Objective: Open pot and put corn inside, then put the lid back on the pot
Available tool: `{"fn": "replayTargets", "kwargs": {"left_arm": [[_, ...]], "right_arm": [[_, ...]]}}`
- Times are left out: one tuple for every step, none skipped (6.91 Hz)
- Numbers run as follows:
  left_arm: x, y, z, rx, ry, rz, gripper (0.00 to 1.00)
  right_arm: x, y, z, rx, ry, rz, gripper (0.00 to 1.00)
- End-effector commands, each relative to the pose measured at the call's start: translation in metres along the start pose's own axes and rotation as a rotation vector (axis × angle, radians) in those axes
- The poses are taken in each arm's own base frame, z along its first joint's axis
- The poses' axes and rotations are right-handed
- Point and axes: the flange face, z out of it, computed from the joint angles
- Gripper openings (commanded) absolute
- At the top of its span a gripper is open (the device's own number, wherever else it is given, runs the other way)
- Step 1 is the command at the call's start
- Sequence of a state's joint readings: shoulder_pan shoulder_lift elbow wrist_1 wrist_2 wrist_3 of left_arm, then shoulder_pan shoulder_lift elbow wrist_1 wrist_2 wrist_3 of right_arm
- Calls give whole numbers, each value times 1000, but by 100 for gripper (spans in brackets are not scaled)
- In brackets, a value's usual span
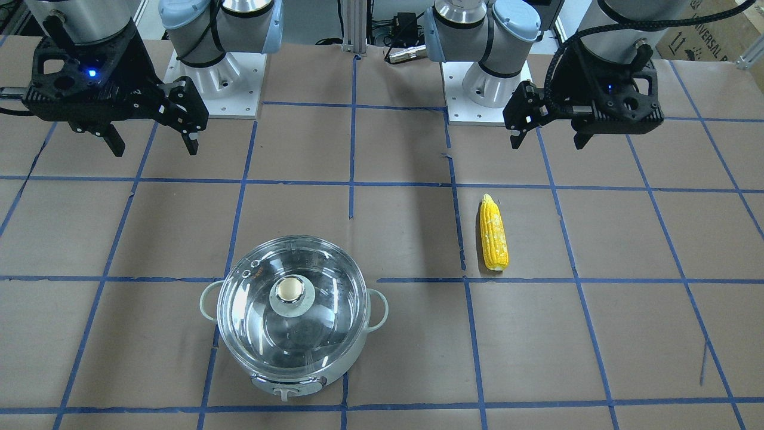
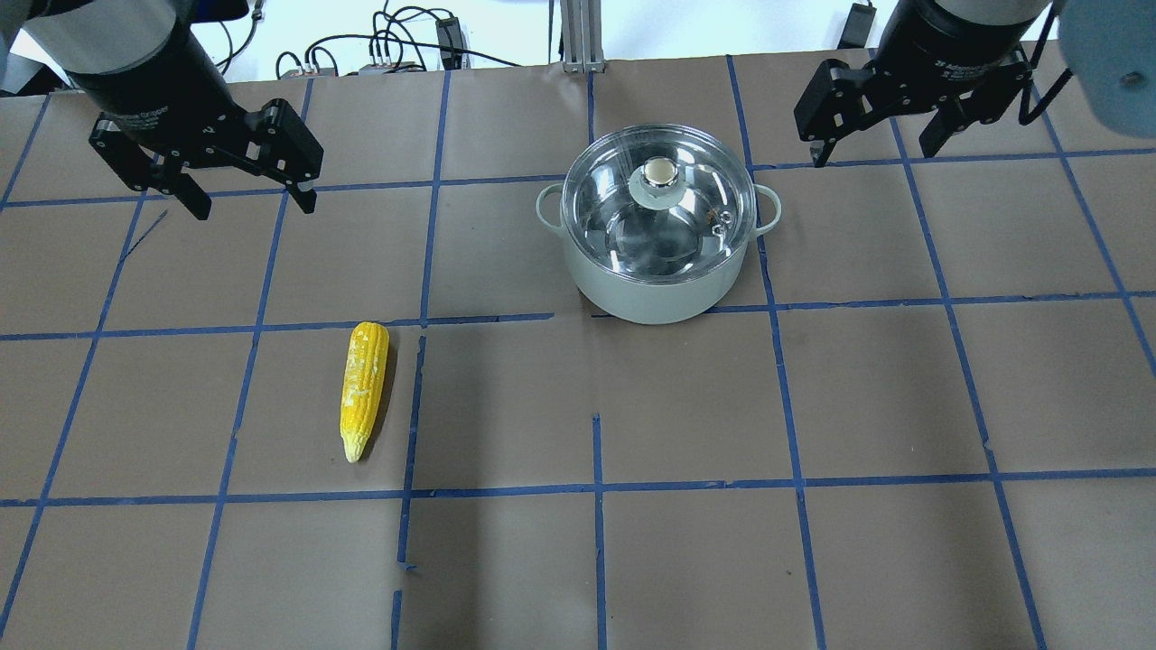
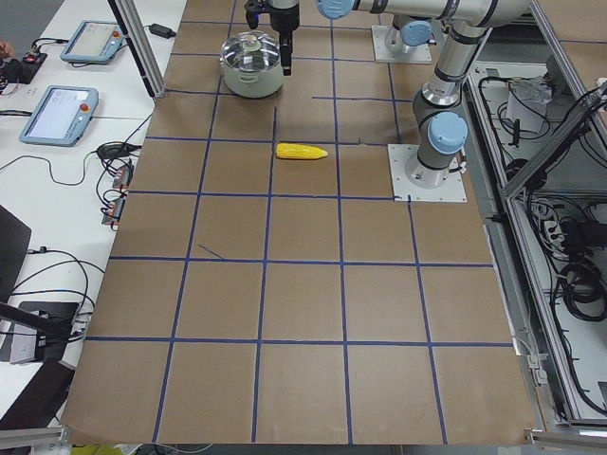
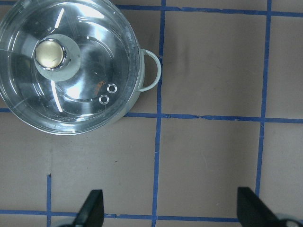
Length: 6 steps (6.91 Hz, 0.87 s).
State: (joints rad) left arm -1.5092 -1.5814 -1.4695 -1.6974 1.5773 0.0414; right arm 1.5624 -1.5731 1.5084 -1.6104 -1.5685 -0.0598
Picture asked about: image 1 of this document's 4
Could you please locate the aluminium frame post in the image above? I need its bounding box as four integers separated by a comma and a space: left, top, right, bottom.
340, 0, 371, 57

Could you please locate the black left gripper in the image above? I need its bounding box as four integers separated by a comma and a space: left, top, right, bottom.
504, 43, 665, 149

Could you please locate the yellow corn cob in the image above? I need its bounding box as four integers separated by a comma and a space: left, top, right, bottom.
479, 193, 510, 272

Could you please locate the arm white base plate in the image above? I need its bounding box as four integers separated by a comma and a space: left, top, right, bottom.
441, 61, 531, 128
164, 52, 269, 120

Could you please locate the pale green cooking pot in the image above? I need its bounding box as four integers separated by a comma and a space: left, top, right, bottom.
199, 235, 389, 401

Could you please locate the silver cylindrical connector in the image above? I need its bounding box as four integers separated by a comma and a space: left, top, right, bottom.
385, 45, 428, 65

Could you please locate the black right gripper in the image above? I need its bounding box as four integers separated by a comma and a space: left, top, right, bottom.
21, 17, 208, 157

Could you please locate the cardboard box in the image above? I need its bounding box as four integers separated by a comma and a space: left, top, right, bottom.
657, 1, 762, 61

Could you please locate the black braided cable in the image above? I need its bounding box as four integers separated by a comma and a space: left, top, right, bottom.
544, 0, 756, 117

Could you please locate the glass pot lid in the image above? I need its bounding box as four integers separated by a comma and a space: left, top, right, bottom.
217, 235, 368, 378

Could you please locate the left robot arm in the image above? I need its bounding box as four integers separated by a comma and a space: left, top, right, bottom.
423, 1, 674, 149

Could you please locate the black power adapter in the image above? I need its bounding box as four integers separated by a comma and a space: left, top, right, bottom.
391, 12, 417, 40

